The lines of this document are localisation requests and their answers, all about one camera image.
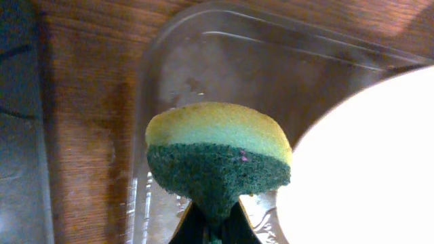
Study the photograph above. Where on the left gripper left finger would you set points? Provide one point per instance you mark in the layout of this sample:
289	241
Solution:
191	227

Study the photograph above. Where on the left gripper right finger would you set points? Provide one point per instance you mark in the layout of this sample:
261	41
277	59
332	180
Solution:
236	229

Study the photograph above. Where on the green yellow sponge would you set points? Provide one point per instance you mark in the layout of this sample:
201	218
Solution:
214	152

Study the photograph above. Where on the white plate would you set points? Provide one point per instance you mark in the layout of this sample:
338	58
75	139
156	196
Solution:
364	172

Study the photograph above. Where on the black plastic tray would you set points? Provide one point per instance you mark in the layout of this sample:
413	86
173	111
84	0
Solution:
26	214

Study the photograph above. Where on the brown translucent tray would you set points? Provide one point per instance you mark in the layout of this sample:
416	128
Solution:
224	52

